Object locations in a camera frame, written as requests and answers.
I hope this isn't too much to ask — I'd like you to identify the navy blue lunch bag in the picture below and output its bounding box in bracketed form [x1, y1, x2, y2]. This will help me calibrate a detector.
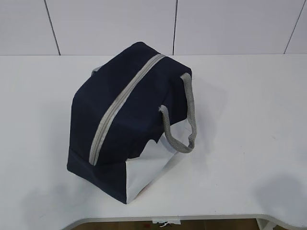
[67, 42, 197, 204]

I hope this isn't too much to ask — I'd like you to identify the white tape piece under table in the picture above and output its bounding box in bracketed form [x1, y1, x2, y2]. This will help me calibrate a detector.
[152, 218, 181, 228]

